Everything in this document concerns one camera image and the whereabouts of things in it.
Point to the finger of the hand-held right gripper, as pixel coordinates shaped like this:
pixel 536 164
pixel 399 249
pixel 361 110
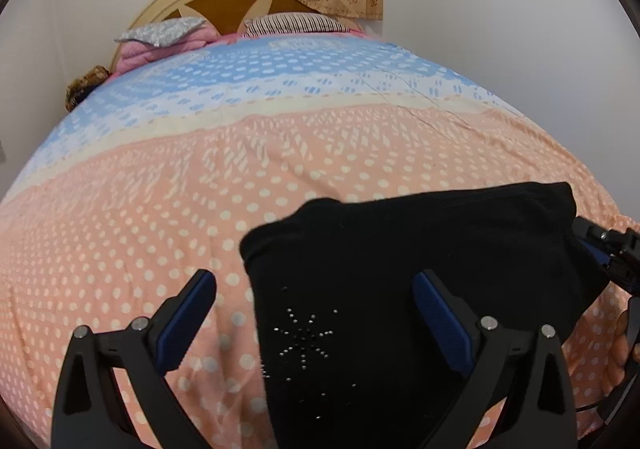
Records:
pixel 595 239

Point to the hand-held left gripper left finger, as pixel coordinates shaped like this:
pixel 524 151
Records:
pixel 185 319

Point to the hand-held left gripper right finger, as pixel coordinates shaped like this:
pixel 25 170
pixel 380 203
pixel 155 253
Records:
pixel 442 324

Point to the black pants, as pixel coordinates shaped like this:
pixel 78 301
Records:
pixel 350 279

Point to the person's right hand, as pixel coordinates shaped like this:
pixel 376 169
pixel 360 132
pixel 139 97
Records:
pixel 621 339

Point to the polka dot bed blanket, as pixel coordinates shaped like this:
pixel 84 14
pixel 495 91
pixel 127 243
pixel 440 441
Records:
pixel 150 179

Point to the folded pink blanket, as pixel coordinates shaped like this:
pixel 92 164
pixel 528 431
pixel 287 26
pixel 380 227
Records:
pixel 135 56

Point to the grey floral pillow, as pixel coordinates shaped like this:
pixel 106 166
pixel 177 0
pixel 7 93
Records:
pixel 160 31

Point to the striped pillow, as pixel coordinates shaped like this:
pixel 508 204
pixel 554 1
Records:
pixel 295 23

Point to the cream and wood headboard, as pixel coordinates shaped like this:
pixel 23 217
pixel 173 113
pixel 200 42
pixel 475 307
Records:
pixel 220 4

